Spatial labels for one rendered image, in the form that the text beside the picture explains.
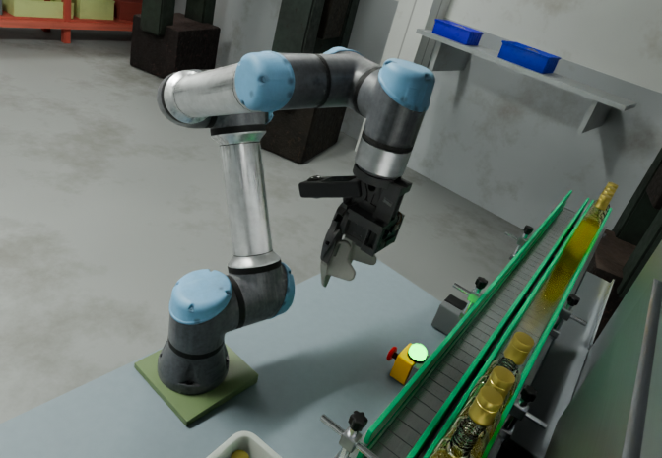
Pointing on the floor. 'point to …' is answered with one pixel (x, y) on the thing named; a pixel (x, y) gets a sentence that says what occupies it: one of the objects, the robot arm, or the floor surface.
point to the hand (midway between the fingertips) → (332, 271)
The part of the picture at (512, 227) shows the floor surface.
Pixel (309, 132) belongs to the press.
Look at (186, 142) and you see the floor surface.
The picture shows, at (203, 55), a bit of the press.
